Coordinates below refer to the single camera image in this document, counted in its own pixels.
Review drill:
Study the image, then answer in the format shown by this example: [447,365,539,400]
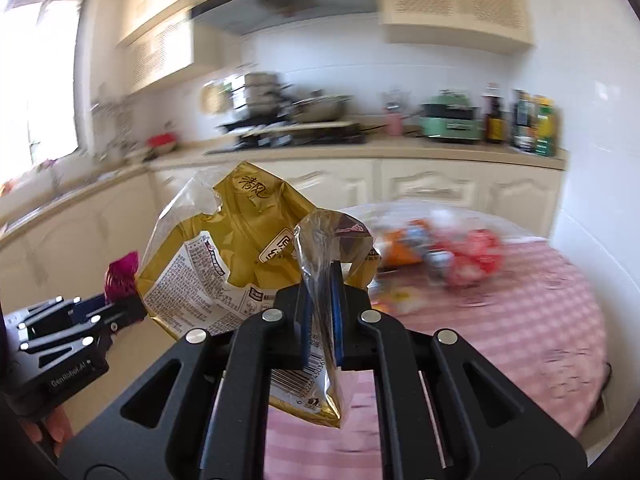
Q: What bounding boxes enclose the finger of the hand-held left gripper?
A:
[15,295,109,340]
[20,294,149,369]

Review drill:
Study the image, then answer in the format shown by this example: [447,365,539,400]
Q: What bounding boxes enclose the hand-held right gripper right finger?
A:
[330,262,587,480]

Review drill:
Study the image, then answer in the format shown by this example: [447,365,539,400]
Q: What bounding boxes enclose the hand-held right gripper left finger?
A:
[57,280,311,480]

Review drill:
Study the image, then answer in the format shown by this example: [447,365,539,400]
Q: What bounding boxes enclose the magenta foil wrapper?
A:
[104,251,139,306]

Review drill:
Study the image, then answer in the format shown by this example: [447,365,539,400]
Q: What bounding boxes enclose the gold plastic wrapper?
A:
[137,160,381,428]

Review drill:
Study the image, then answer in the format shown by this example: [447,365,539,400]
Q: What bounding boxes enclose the person's left hand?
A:
[22,406,69,459]

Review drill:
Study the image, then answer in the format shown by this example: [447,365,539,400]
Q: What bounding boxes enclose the white yellow wrapper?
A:
[369,280,418,317]

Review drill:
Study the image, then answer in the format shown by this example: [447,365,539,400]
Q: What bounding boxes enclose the pink checkered blanket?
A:
[262,202,609,480]

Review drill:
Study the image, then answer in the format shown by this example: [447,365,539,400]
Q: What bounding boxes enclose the cream base cabinets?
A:
[0,157,566,311]

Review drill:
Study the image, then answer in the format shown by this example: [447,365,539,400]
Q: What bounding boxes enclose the red bowl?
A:
[146,131,179,154]

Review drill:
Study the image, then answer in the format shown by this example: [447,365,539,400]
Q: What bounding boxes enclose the hanging utensil rack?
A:
[91,99,135,162]

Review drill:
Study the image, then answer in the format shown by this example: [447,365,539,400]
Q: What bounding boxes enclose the beige kitchen countertop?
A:
[0,130,569,223]

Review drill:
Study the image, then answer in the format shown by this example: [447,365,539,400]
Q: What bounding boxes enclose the black gas stove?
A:
[204,119,372,154]

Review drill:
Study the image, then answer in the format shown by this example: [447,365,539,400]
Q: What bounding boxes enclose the pink utensil holder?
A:
[382,89,410,137]

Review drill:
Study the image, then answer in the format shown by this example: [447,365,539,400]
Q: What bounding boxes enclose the steel wok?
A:
[289,94,354,124]

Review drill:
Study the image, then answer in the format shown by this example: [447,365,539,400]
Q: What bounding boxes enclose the kitchen window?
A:
[0,0,82,182]

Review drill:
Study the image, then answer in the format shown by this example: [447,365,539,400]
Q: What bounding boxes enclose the steel cooking pot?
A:
[229,72,287,122]

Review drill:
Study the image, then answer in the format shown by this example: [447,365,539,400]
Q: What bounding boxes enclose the green electric cooker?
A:
[418,90,484,144]

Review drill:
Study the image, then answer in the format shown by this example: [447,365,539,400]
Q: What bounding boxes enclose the pale yellow strainer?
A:
[201,81,229,114]

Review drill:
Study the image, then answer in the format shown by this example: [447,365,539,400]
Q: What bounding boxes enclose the dark sauce bottle red cap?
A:
[481,84,504,144]

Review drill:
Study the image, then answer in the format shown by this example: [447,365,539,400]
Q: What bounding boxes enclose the dark green bottle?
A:
[511,89,534,152]

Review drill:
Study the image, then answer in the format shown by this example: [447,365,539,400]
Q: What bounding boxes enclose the green yellow bottle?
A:
[531,94,559,157]

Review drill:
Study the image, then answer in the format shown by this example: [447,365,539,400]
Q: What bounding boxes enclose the grey range hood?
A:
[191,0,379,37]

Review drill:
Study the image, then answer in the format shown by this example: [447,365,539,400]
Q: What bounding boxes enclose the cream lattice wall cabinet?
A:
[369,0,534,54]

